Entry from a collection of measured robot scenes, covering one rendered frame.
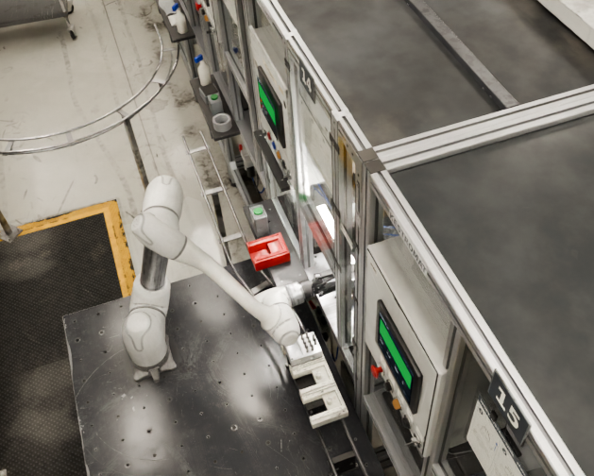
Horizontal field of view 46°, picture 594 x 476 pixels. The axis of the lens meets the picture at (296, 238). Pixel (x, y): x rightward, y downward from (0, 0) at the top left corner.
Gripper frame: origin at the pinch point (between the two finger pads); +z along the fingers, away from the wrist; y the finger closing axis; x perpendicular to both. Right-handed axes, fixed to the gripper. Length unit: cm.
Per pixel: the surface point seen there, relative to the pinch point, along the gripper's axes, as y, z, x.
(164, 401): -29, -87, -8
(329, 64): 98, 3, 4
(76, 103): -95, -109, 304
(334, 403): -15, -24, -42
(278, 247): -6.6, -21.4, 30.4
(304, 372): -14.0, -30.4, -26.3
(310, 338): -8.7, -23.8, -16.2
